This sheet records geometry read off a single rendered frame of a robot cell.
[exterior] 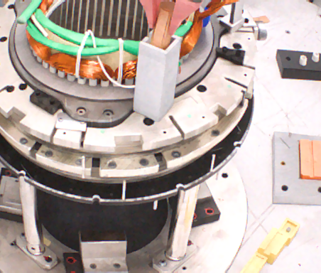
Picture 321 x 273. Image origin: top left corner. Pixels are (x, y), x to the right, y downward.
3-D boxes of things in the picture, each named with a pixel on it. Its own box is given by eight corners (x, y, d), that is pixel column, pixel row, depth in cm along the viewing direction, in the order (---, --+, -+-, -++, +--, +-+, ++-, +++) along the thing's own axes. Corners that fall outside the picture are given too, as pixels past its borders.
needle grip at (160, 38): (163, 57, 81) (175, 13, 77) (145, 51, 82) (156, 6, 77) (170, 47, 82) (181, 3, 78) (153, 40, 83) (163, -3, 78)
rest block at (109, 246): (79, 252, 108) (78, 229, 104) (123, 252, 109) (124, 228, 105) (84, 279, 105) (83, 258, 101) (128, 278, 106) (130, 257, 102)
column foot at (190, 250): (148, 264, 110) (148, 261, 110) (182, 236, 114) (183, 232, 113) (165, 276, 109) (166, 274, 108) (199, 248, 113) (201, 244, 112)
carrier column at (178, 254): (177, 266, 110) (198, 161, 95) (160, 258, 111) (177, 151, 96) (187, 254, 112) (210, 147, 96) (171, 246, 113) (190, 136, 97)
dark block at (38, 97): (37, 93, 88) (37, 84, 87) (61, 107, 87) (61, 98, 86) (29, 101, 87) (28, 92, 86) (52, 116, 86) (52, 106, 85)
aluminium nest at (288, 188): (326, 205, 121) (330, 195, 119) (272, 203, 121) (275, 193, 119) (324, 144, 129) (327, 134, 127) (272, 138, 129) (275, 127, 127)
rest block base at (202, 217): (184, 229, 115) (185, 223, 113) (161, 183, 119) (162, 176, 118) (219, 220, 116) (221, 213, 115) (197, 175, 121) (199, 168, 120)
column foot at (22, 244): (26, 231, 112) (25, 227, 111) (60, 261, 109) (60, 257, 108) (13, 242, 110) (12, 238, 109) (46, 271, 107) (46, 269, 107)
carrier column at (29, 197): (38, 261, 108) (27, 160, 93) (24, 252, 109) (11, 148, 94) (48, 251, 110) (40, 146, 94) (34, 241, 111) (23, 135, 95)
